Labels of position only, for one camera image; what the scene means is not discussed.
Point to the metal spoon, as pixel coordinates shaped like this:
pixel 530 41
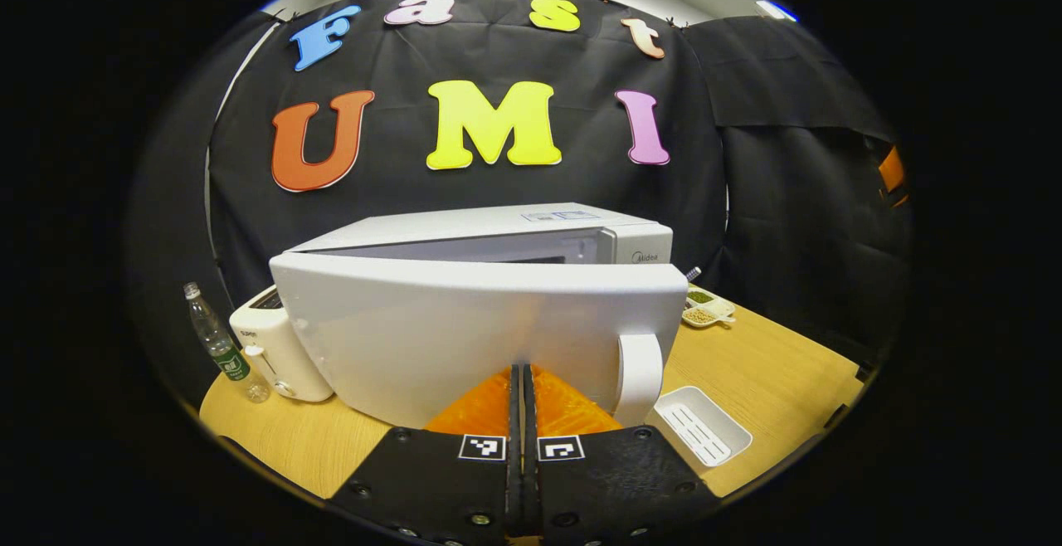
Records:
pixel 694 274

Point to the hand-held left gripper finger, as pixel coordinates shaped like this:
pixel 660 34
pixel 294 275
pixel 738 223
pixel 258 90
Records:
pixel 528 480
pixel 514 480

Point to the white toaster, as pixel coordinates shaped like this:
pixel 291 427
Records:
pixel 274 355

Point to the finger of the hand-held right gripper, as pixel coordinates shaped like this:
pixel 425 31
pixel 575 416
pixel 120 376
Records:
pixel 891 168

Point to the white rectangular tray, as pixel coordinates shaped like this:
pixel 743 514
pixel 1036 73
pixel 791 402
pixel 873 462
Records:
pixel 705 434

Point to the white divided snack dish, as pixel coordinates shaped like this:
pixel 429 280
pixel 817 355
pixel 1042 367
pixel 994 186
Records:
pixel 705 314

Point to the clear plastic water bottle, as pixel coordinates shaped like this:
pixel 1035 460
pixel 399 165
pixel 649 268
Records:
pixel 224 355

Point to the ceiling light panel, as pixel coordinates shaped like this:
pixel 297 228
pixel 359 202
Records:
pixel 776 11

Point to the white microwave oven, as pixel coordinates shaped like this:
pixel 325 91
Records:
pixel 431 330

